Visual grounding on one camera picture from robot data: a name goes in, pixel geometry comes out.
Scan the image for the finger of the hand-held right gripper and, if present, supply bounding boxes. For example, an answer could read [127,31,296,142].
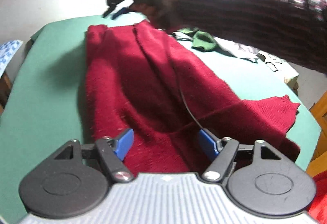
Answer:
[111,7,130,20]
[102,5,118,18]

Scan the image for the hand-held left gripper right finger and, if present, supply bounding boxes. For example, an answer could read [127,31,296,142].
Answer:
[198,129,281,181]

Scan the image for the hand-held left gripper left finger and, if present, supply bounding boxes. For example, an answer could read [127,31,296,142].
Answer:
[55,128,134,184]

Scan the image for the dark red knit sweater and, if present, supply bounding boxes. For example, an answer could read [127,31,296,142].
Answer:
[78,20,301,178]

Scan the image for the person's right forearm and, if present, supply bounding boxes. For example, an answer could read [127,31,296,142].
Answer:
[163,0,327,74]

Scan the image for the person's right hand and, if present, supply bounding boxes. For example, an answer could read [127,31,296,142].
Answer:
[129,0,184,35]

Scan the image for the green knit sweater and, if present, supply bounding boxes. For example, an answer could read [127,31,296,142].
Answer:
[176,27,219,53]

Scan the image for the pale lilac shirt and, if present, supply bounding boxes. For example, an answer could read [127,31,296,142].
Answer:
[215,36,259,63]

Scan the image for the pale printed bed sheet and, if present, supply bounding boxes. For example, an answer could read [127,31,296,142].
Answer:
[257,50,300,87]

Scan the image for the blue white patterned cloth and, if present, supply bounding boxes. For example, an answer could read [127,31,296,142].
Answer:
[0,40,24,76]

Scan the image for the wooden cabinet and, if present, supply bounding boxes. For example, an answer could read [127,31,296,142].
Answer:
[307,91,327,176]

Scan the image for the bright red fleece garment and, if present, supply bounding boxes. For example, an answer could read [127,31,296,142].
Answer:
[308,173,327,224]

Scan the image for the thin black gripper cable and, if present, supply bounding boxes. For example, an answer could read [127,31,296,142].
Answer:
[176,66,205,130]

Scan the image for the brown wooden frame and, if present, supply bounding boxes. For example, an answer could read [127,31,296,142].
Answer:
[0,71,13,112]

